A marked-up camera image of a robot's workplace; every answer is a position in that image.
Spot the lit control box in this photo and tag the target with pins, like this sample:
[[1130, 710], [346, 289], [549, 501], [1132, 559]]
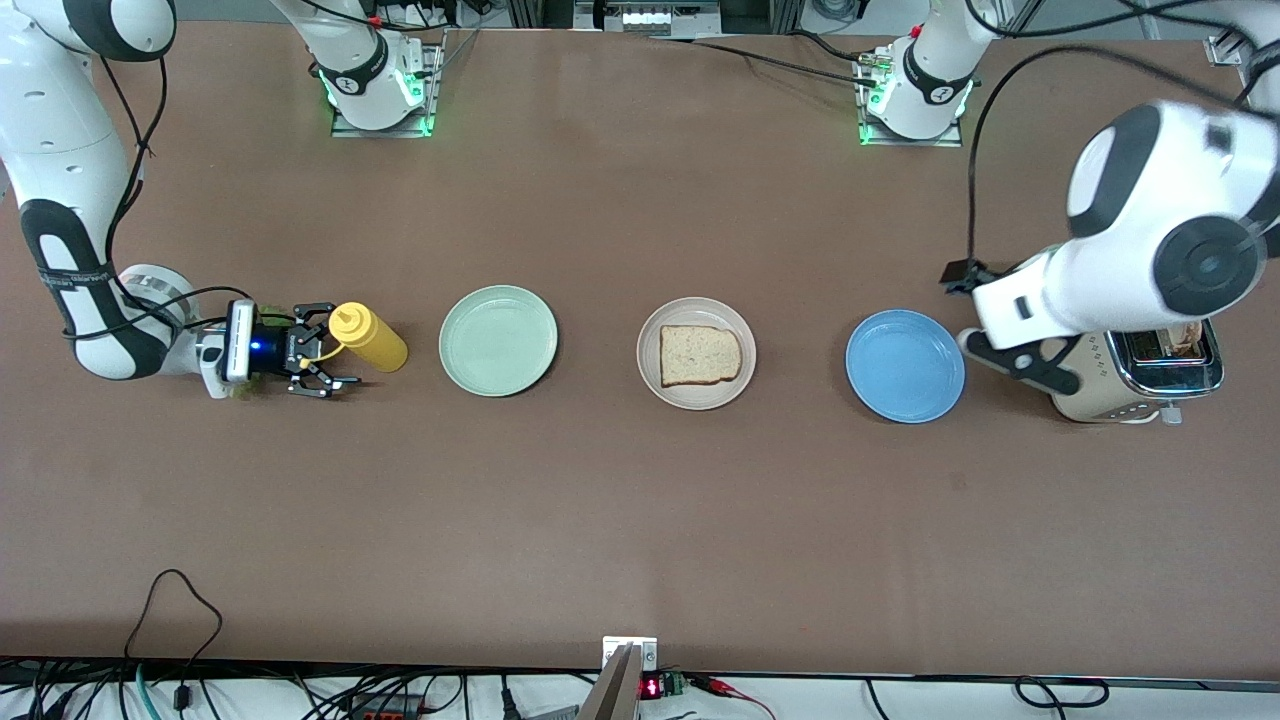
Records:
[[645, 18]]

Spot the small metal bracket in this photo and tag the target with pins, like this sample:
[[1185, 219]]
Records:
[[645, 650]]

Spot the red display electronics module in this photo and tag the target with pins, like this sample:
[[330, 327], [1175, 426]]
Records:
[[652, 688]]

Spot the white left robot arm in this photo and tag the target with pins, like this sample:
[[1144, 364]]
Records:
[[1150, 220]]

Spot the blue plate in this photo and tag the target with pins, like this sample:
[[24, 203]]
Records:
[[905, 366]]

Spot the beige chrome toaster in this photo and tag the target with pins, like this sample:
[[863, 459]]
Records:
[[1110, 395]]

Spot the grey metal bar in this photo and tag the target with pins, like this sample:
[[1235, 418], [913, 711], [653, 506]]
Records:
[[612, 695]]

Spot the yellow squeeze bottle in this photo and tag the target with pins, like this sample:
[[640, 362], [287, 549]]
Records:
[[372, 340]]

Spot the brown bread slice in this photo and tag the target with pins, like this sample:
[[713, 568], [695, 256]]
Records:
[[700, 356], [1185, 338]]

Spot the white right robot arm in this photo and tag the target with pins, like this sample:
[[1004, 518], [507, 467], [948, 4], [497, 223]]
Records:
[[60, 150]]

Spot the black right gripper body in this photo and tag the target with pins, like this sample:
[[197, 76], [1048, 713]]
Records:
[[274, 350]]

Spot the pale green plate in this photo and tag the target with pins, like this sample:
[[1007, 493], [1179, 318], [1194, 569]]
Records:
[[498, 340]]

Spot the beige plate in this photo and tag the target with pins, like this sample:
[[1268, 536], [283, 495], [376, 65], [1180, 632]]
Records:
[[700, 400]]

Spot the aluminium frame corner bracket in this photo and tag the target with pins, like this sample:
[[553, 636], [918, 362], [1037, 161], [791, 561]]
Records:
[[1225, 48]]

